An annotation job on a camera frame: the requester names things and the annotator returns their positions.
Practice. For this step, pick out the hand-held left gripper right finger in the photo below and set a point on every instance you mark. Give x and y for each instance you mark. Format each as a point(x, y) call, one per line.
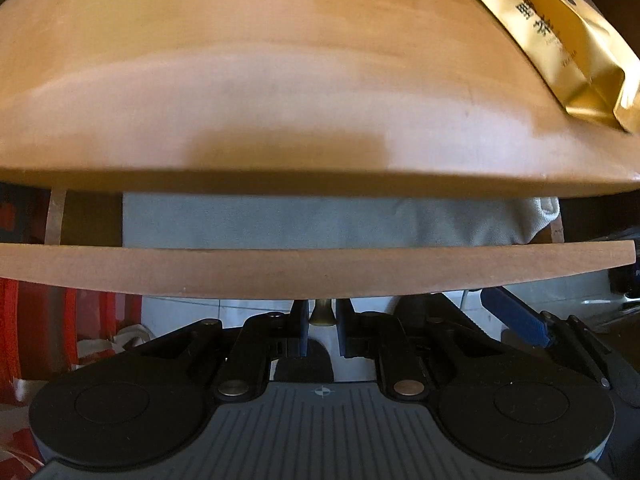
point(343, 330)

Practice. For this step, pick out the wooden nightstand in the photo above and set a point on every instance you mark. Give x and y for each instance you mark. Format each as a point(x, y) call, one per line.
point(300, 85)

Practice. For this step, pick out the white folded cloth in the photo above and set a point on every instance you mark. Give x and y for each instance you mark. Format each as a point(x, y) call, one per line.
point(300, 222)

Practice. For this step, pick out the gold tea packet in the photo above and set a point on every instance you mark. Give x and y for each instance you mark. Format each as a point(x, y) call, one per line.
point(565, 35)

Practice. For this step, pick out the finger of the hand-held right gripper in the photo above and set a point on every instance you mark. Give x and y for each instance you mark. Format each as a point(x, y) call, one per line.
point(515, 317)

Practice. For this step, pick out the red gift box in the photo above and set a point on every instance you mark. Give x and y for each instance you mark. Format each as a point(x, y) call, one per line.
point(45, 330)
point(20, 210)

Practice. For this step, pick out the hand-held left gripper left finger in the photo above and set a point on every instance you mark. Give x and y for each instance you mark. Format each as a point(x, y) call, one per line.
point(302, 330)

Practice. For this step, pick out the beige ribbon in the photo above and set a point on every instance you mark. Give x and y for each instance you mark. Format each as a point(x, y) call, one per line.
point(55, 215)

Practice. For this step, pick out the cream cloth bag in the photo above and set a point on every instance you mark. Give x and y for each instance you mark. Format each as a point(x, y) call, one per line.
point(120, 342)

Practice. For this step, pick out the white rolled towel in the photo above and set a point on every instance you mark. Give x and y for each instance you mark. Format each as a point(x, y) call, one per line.
point(537, 215)

